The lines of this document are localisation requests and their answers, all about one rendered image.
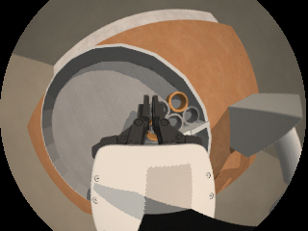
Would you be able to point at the bronze bushing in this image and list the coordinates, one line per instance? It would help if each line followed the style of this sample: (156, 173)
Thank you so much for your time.
(184, 101)
(151, 136)

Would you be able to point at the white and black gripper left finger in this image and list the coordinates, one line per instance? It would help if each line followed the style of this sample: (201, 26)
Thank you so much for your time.
(135, 134)

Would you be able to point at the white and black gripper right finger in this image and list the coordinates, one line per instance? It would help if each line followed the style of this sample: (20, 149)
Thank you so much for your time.
(167, 134)

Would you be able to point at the grey metal bushing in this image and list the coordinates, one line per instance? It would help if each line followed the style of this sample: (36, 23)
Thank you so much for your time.
(167, 111)
(180, 122)
(194, 118)

